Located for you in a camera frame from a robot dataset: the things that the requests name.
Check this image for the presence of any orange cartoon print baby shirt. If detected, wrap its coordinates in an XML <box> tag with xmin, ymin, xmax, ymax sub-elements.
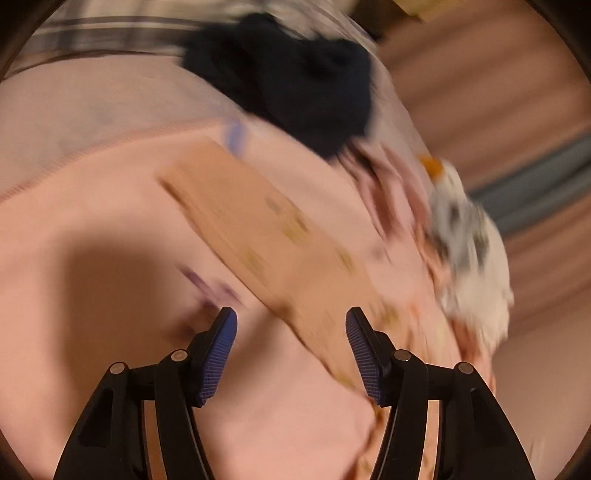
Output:
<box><xmin>157</xmin><ymin>138</ymin><xmax>453</xmax><ymax>479</ymax></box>

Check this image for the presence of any white small garment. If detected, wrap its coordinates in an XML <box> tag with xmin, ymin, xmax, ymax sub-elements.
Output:
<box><xmin>440</xmin><ymin>257</ymin><xmax>514</xmax><ymax>354</ymax></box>

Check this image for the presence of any pink printed bed blanket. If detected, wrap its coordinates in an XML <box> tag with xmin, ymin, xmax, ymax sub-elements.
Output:
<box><xmin>0</xmin><ymin>117</ymin><xmax>498</xmax><ymax>480</ymax></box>

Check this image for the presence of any white goose plush toy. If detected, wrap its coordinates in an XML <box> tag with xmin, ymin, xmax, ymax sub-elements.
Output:
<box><xmin>421</xmin><ymin>156</ymin><xmax>514</xmax><ymax>354</ymax></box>

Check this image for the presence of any grey small garment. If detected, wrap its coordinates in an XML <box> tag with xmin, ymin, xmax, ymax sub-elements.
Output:
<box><xmin>430</xmin><ymin>190</ymin><xmax>490</xmax><ymax>275</ymax></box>

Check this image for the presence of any teal blue curtain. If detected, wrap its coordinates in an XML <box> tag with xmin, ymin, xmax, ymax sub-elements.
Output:
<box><xmin>470</xmin><ymin>134</ymin><xmax>590</xmax><ymax>236</ymax></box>

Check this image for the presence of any pink crumpled garment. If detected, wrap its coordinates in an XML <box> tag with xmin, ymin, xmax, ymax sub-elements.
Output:
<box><xmin>338</xmin><ymin>137</ymin><xmax>432</xmax><ymax>249</ymax></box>

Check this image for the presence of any grey bed sheet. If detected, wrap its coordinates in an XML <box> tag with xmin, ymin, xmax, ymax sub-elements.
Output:
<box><xmin>0</xmin><ymin>50</ymin><xmax>431</xmax><ymax>195</ymax></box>

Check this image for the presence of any beige pink curtain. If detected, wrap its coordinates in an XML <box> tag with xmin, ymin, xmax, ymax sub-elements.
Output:
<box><xmin>379</xmin><ymin>1</ymin><xmax>590</xmax><ymax>333</ymax></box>

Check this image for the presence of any dark navy garment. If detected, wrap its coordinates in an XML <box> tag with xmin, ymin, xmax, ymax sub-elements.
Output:
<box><xmin>182</xmin><ymin>13</ymin><xmax>372</xmax><ymax>159</ymax></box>

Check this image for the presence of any plaid grey white pillow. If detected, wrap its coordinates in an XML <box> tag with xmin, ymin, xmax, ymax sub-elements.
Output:
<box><xmin>1</xmin><ymin>1</ymin><xmax>376</xmax><ymax>78</ymax></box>

